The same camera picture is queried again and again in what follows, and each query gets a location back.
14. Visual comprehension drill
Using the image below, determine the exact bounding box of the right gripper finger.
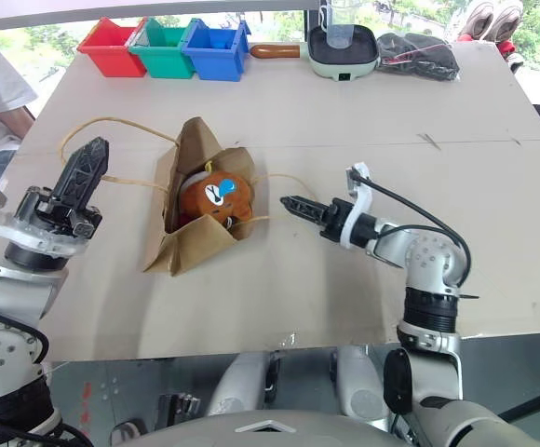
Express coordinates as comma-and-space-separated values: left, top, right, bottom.
280, 195, 332, 217
284, 204, 328, 231

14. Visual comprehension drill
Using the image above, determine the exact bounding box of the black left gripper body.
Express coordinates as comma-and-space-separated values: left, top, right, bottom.
18, 184, 104, 241

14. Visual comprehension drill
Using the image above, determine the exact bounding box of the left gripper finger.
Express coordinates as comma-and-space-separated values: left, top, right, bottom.
49, 137, 96, 207
76, 137, 111, 208

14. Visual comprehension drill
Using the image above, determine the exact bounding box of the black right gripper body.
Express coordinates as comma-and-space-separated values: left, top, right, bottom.
319, 197, 357, 241

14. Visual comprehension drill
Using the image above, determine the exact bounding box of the orange plush toy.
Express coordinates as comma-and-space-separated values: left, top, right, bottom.
179, 169, 255, 229

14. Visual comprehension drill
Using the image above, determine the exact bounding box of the brown paper bag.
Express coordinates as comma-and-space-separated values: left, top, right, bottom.
60, 115, 320, 278

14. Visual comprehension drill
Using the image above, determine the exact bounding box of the black cloth in plastic bag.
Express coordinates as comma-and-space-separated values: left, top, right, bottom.
374, 31, 462, 85

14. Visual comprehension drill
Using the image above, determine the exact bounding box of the red plastic bin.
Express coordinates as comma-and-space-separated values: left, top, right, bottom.
76, 17, 148, 79

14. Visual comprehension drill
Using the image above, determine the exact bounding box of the green plastic bin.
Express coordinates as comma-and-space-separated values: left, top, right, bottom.
128, 17, 197, 80

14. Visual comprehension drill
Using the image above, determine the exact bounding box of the pale green electric pan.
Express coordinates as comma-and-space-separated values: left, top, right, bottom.
250, 23, 384, 84

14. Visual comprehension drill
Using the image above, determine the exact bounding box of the blue plastic bin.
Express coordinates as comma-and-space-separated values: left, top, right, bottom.
181, 19, 252, 83

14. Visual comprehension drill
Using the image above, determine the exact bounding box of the clear measuring cup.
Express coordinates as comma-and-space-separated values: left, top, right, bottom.
318, 3, 356, 50

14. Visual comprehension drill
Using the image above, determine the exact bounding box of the silver robot torso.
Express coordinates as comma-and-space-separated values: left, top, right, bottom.
111, 403, 540, 447

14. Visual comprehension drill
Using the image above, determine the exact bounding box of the grey sneaker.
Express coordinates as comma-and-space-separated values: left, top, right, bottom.
488, 0, 527, 44
457, 0, 497, 41

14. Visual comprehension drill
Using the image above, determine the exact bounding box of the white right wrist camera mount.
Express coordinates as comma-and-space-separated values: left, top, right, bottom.
339, 161, 374, 248

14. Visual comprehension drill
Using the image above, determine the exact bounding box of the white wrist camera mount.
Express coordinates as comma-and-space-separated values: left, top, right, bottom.
339, 161, 374, 248
0, 165, 89, 260

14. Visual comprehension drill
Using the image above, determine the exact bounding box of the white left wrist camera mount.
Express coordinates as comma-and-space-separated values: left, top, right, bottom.
0, 165, 89, 260

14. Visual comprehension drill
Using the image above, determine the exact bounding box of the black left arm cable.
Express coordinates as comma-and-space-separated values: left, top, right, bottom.
0, 277, 50, 365

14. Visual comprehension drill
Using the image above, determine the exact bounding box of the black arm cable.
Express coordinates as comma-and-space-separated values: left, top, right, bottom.
351, 169, 480, 302
0, 277, 50, 365

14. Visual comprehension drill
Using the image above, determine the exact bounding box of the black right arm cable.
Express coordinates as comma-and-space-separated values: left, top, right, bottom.
351, 169, 480, 302

